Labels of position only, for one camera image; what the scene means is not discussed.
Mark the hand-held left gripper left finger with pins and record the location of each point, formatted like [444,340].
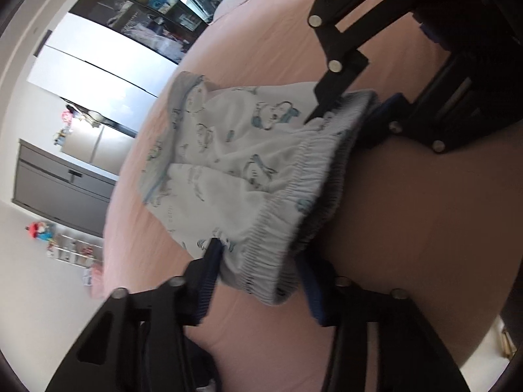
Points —
[206,281]

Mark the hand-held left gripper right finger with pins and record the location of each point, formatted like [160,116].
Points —
[312,290]

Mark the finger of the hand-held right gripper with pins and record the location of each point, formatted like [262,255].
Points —
[339,49]
[388,122]

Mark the cartoon print pajama pants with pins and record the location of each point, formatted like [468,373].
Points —
[245,163]

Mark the bed with pink sheet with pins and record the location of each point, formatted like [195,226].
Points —
[408,212]

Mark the pink gift bag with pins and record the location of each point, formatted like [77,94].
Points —
[92,275]

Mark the white shelf rack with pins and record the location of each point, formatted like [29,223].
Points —
[73,249]

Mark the grey door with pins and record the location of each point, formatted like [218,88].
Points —
[61,196]

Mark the red and blue plush toy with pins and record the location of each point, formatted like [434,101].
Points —
[39,230]

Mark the silver fridge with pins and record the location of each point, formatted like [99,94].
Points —
[98,143]

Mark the black glass display cabinet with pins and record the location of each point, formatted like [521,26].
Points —
[155,4]

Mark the metal tins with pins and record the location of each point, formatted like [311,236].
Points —
[61,137]

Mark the pink plush toy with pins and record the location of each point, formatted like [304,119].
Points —
[67,115]

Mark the white wardrobe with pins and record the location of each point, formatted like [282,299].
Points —
[102,73]

